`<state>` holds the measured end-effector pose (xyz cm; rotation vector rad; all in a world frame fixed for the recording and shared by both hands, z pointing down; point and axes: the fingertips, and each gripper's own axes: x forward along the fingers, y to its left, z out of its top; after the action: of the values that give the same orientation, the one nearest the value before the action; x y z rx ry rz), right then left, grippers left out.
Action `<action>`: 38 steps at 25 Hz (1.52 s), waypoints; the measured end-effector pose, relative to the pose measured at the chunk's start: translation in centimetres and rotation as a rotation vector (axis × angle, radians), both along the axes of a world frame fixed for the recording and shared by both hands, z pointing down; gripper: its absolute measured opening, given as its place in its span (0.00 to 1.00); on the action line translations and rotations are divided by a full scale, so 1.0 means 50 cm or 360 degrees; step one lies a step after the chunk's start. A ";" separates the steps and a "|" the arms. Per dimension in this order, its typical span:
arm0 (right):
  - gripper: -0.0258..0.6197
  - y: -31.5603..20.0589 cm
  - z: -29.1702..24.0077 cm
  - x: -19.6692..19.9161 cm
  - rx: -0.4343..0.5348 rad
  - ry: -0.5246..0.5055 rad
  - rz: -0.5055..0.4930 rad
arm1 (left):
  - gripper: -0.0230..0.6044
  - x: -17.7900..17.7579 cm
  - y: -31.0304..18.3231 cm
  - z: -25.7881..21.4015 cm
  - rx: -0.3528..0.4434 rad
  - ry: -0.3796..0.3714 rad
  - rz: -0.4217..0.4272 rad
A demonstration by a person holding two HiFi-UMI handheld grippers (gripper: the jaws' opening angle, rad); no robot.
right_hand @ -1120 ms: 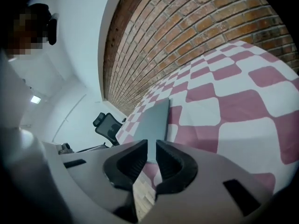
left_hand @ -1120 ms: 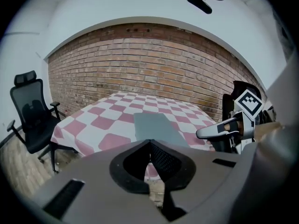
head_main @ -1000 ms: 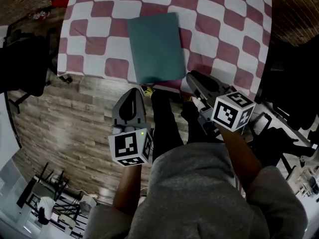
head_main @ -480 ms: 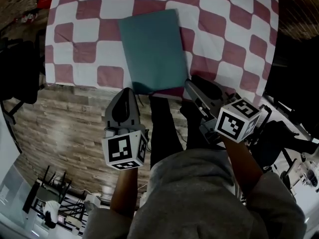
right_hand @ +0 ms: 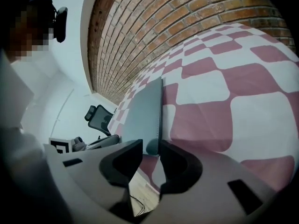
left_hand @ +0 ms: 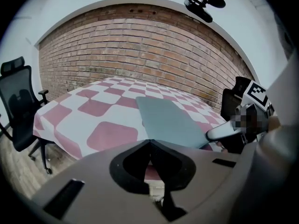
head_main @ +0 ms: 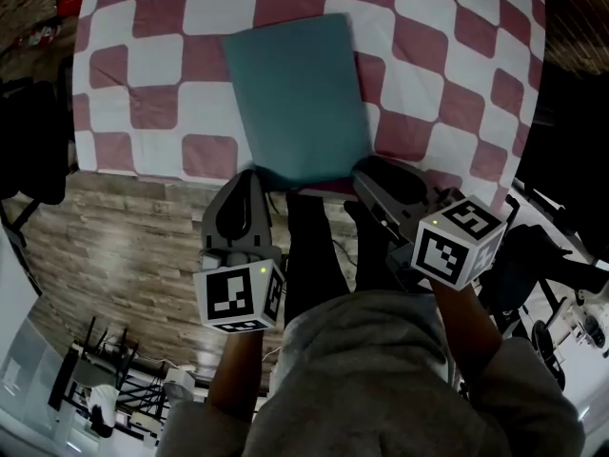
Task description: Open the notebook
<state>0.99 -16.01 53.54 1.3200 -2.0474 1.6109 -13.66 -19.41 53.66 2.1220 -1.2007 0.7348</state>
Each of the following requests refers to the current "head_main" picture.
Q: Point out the grey chair with black legs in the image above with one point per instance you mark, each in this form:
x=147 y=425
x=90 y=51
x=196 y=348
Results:
x=95 y=364

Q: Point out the red white canister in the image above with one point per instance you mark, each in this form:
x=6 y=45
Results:
x=43 y=35

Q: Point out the grey power box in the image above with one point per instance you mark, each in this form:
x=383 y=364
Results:
x=178 y=383

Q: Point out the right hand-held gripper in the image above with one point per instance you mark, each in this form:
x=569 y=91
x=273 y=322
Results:
x=442 y=255

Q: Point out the person's right forearm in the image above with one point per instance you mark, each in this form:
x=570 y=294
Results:
x=468 y=336

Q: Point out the red white checkered tablecloth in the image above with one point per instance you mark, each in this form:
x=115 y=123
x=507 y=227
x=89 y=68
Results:
x=157 y=65

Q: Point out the black padded office chair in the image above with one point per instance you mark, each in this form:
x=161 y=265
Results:
x=571 y=160

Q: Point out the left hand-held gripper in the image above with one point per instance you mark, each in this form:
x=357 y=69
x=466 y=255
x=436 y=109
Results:
x=228 y=293

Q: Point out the dark green hardcover book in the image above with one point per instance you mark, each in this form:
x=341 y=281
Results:
x=295 y=103

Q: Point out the black mesh office chair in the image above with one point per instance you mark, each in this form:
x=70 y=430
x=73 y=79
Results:
x=28 y=136

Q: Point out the person's left forearm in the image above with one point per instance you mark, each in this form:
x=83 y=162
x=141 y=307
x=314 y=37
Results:
x=235 y=379

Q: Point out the white desk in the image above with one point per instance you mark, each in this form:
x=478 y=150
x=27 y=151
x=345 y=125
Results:
x=14 y=274

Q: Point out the grey hooded sweatshirt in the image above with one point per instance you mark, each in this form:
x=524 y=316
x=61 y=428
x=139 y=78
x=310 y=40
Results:
x=371 y=388

